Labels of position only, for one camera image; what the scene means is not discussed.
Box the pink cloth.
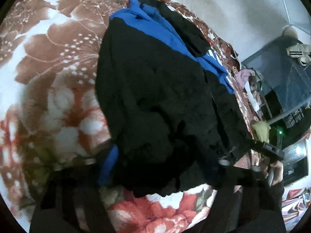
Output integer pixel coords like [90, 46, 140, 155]
[235, 70, 255, 88]

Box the black printed hanging shirt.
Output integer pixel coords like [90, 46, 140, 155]
[283, 108, 304, 128]

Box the white sock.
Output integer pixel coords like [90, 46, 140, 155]
[244, 82, 260, 112]

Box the hanging blue denim garment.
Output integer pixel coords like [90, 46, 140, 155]
[242, 36, 310, 119]

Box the grey metal bed frame post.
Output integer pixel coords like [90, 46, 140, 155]
[266, 106, 303, 125]

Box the person's right hand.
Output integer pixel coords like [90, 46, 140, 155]
[266, 161, 284, 186]

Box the blue and black hooded jacket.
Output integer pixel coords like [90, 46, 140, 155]
[95, 0, 252, 198]

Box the floral brown red bed blanket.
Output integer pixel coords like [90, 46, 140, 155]
[1, 0, 258, 232]

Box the olive green folded cloth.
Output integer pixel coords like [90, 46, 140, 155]
[252, 121, 271, 143]

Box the hanging beige striped jacket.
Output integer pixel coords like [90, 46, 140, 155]
[286, 44, 311, 66]

